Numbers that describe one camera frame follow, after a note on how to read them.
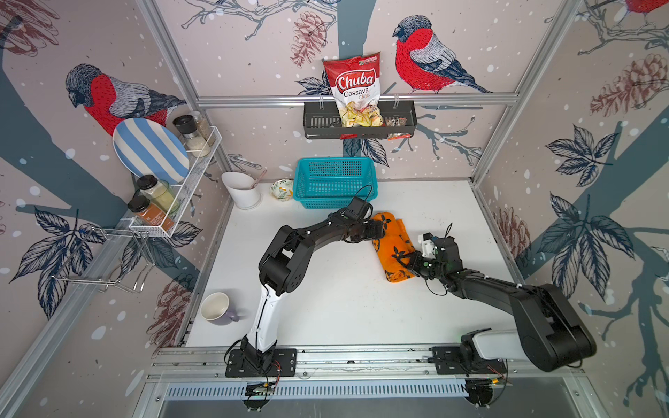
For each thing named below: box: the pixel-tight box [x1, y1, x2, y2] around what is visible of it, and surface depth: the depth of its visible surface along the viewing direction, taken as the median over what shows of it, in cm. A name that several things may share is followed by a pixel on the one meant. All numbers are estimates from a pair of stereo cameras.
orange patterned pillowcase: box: [372, 211, 418, 284], surface depth 93 cm
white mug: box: [200, 291, 240, 326], surface depth 79 cm
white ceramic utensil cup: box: [221, 171, 261, 209], surface depth 109 cm
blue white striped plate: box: [112, 117, 190, 184], surface depth 72 cm
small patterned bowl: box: [270, 178, 294, 203], surface depth 117 cm
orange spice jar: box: [127, 195, 176, 233], surface depth 63 cm
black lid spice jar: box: [172, 114, 212, 158], surface depth 83 cm
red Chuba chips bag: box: [323, 52, 384, 128], surface depth 83 cm
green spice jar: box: [136, 174, 181, 214], surface depth 67 cm
